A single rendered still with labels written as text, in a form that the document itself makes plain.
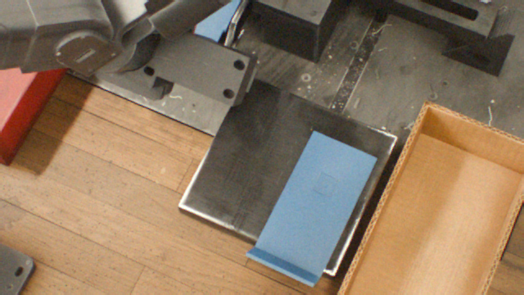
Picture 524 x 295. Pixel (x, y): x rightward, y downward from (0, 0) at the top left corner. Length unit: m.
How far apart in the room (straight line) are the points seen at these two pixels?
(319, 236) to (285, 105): 0.15
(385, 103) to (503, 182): 0.15
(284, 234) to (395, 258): 0.11
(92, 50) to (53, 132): 0.34
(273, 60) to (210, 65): 0.26
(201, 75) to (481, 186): 0.34
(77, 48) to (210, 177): 0.31
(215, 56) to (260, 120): 0.21
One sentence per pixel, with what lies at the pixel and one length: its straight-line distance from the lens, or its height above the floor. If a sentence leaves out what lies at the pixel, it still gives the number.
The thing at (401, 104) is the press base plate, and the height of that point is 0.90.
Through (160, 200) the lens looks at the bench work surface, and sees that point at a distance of 1.02.
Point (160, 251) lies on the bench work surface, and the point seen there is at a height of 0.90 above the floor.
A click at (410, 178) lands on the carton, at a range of 1.02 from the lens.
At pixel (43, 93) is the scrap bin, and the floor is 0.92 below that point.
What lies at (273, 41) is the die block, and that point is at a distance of 1.07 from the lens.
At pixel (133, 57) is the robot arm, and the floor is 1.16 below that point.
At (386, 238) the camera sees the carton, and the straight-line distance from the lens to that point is 1.00.
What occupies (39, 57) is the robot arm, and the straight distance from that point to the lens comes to 0.73.
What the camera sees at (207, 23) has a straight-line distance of 1.00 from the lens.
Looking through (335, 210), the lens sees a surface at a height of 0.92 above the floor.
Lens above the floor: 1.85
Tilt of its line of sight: 67 degrees down
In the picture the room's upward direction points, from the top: 4 degrees counter-clockwise
